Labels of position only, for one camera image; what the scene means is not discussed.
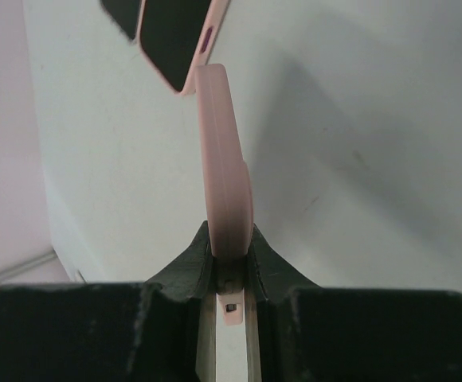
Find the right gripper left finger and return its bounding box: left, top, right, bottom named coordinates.
left=0, top=224, right=216, bottom=381

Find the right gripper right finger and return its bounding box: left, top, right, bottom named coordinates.
left=245, top=231, right=462, bottom=381

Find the pink phone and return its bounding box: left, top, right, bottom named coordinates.
left=137, top=0, right=229, bottom=96
left=195, top=64, right=253, bottom=325

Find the dark blue phone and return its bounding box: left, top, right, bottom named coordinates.
left=100, top=0, right=143, bottom=41

